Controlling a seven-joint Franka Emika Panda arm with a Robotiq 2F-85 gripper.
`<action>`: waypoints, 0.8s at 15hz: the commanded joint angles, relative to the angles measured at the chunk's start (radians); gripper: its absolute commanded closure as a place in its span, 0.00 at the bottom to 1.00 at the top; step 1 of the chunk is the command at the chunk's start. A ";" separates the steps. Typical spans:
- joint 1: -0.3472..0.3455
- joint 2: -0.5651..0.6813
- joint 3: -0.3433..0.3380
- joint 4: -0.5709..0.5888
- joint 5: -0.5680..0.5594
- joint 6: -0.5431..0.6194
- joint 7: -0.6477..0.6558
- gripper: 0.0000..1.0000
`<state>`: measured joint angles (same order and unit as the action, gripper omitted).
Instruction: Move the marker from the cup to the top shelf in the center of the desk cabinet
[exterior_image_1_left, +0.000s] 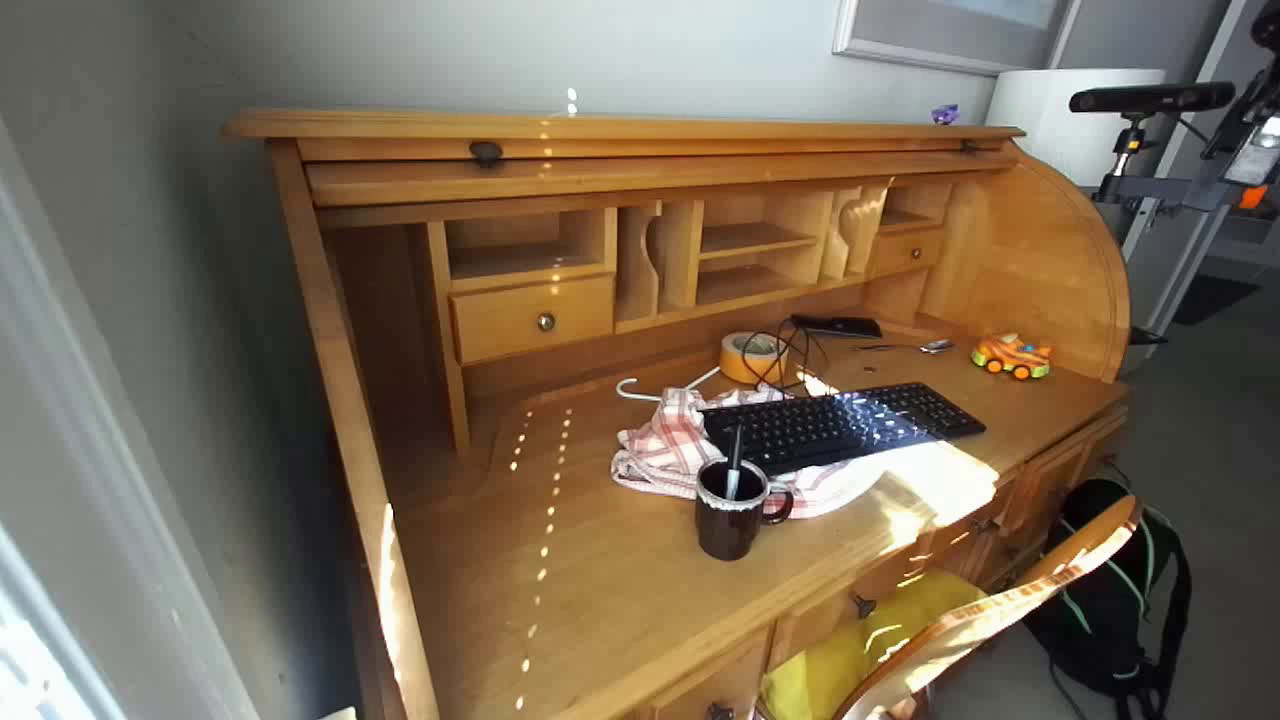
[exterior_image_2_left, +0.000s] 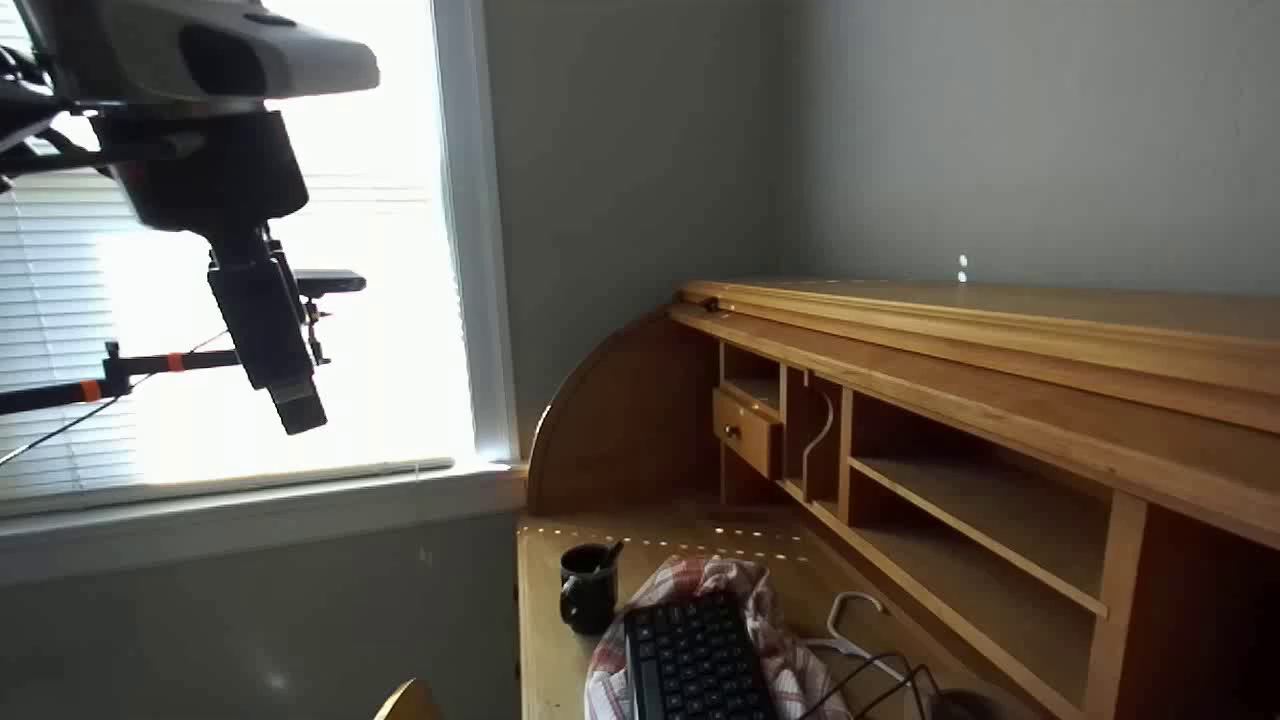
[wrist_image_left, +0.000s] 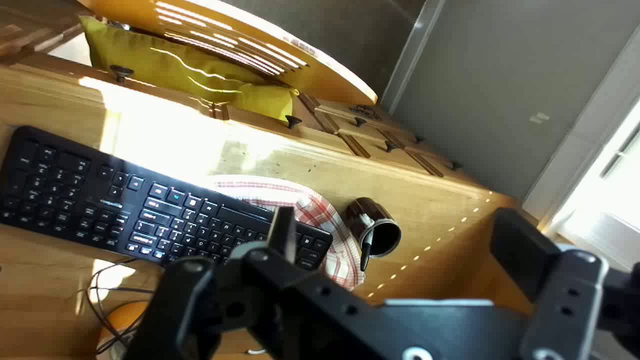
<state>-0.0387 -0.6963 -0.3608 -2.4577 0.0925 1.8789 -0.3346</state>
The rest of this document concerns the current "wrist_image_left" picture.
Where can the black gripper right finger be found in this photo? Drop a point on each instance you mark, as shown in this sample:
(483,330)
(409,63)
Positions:
(564,289)

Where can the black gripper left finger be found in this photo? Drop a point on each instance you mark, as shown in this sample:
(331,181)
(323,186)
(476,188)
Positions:
(198,301)

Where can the black and white marker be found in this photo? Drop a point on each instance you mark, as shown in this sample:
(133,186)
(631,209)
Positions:
(366,247)

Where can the wooden desk cabinet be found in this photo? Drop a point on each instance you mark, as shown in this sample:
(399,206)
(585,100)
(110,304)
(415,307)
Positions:
(135,133)

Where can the dark brown cup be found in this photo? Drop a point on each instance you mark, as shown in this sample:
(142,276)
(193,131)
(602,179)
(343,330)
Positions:
(372,226)

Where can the red white checkered cloth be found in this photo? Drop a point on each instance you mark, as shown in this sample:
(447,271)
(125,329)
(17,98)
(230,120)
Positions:
(310,209)

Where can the black computer keyboard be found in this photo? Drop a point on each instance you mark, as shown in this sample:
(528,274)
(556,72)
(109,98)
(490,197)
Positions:
(68,190)

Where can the yellow padded envelope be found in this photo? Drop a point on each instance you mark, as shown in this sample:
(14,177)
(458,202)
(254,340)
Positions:
(185,69)

